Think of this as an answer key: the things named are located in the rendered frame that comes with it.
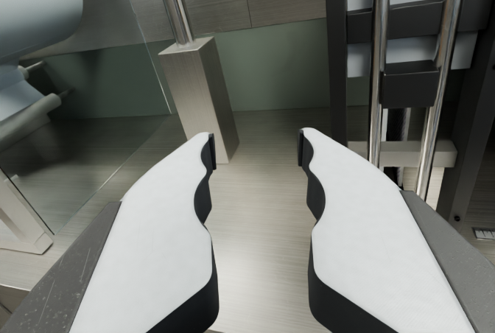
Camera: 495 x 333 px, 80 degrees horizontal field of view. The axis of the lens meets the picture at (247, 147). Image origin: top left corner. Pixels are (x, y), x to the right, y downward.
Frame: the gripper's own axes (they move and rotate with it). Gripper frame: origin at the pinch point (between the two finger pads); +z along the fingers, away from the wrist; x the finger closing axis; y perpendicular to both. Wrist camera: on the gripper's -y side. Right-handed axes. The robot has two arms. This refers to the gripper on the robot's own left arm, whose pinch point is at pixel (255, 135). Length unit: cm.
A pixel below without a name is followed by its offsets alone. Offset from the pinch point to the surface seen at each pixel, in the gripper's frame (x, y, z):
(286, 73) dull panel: 10, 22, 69
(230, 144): -6, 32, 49
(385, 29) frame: 13.2, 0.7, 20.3
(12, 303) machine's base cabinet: -56, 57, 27
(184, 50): -12.6, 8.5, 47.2
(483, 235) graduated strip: 32.3, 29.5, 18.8
